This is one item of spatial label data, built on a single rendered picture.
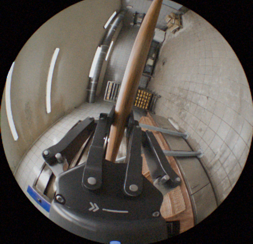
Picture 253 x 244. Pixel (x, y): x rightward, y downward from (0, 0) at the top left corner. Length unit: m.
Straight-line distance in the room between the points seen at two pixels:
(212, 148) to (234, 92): 0.81
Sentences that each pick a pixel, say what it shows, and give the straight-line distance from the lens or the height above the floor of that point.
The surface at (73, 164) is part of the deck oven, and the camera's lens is 1.28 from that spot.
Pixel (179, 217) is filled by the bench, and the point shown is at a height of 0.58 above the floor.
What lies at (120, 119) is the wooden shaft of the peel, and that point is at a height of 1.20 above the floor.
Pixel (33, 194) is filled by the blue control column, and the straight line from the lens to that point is 1.35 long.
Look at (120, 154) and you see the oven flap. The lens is 1.46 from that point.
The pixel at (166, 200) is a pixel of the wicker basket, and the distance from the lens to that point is 1.01.
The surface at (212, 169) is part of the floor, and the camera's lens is 1.30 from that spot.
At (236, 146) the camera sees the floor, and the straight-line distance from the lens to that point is 1.20.
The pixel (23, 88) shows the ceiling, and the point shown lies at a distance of 1.48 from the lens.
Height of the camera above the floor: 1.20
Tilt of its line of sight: 6 degrees down
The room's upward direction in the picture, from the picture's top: 76 degrees counter-clockwise
